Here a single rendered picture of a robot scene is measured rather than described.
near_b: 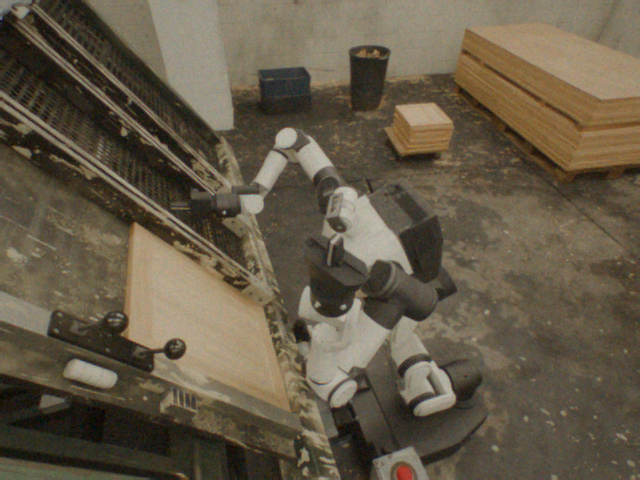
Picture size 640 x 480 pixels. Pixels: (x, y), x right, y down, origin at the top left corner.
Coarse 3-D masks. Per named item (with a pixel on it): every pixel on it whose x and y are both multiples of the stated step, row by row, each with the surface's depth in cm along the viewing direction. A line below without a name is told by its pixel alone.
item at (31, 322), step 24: (0, 312) 60; (24, 312) 63; (48, 312) 67; (0, 336) 61; (24, 336) 63; (96, 360) 70; (168, 360) 83; (144, 384) 78; (168, 384) 81; (192, 384) 85; (216, 384) 92; (216, 408) 91; (240, 408) 95; (264, 408) 103; (288, 432) 110
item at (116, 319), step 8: (112, 312) 62; (120, 312) 62; (104, 320) 61; (112, 320) 61; (120, 320) 62; (128, 320) 63; (72, 328) 67; (80, 328) 67; (88, 328) 66; (96, 328) 65; (104, 328) 61; (112, 328) 61; (120, 328) 62
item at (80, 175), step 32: (0, 96) 87; (0, 128) 88; (32, 128) 89; (32, 160) 93; (64, 160) 95; (96, 160) 103; (96, 192) 102; (128, 192) 106; (160, 224) 113; (192, 256) 124; (224, 256) 133; (256, 288) 141
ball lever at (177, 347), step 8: (168, 344) 69; (176, 344) 69; (184, 344) 71; (136, 352) 75; (144, 352) 74; (152, 352) 73; (160, 352) 72; (168, 352) 69; (176, 352) 69; (184, 352) 70
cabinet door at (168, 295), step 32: (128, 256) 101; (160, 256) 111; (128, 288) 92; (160, 288) 101; (192, 288) 114; (224, 288) 131; (160, 320) 93; (192, 320) 104; (224, 320) 118; (256, 320) 137; (192, 352) 96; (224, 352) 108; (256, 352) 123; (256, 384) 112
